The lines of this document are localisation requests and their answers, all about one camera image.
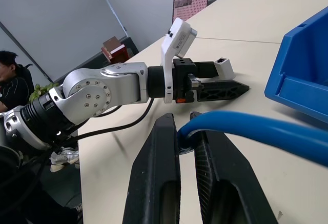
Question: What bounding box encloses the white network coupler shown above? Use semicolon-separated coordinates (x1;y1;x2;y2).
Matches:
214;57;236;79

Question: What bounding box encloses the white sneaker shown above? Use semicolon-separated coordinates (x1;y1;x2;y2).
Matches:
49;148;80;173

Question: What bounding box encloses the black framed pink dotted screen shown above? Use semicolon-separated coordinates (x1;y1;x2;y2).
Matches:
172;0;211;27

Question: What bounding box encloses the blue ethernet cable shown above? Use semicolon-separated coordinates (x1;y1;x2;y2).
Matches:
176;110;328;169

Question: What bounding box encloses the blue plastic bin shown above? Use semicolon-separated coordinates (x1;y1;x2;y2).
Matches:
264;4;328;125

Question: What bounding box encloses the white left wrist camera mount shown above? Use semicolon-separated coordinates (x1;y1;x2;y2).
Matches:
160;17;199;105

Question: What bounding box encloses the black office chair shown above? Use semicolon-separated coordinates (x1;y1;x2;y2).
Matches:
15;63;34;84

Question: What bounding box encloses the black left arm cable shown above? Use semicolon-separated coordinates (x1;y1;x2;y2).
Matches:
48;97;155;146

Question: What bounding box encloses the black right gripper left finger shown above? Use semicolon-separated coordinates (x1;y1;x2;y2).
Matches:
122;113;182;224

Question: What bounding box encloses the red and brown box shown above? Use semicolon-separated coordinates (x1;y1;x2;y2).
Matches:
100;36;129;65

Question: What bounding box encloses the green potted plant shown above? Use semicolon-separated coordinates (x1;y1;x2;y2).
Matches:
28;82;61;104

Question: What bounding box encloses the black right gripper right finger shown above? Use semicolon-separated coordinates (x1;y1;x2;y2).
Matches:
189;111;279;224

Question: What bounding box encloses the person in black shirt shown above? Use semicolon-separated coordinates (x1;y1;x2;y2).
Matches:
0;50;34;112

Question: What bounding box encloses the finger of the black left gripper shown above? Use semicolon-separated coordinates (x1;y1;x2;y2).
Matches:
196;60;219;79
197;79;250;103

